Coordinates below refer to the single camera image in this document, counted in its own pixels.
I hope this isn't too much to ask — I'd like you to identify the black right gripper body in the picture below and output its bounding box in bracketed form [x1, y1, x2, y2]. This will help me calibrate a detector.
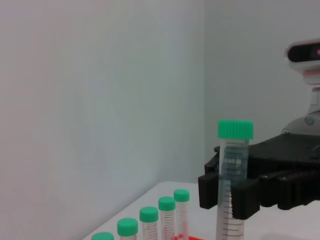
[246, 133, 320, 211]

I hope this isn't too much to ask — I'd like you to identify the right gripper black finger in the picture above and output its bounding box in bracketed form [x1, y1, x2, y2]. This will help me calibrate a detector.
[231, 178, 262, 221]
[198, 147, 221, 210]

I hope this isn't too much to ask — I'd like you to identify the green capped clear test tube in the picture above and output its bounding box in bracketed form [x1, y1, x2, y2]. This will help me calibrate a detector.
[216, 119, 255, 240]
[139, 206, 160, 240]
[158, 196, 177, 240]
[173, 189, 191, 240]
[117, 217, 139, 240]
[91, 231, 115, 240]

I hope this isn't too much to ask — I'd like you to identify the orange test tube rack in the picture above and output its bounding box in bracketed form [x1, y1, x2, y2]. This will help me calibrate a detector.
[172, 234, 208, 240]

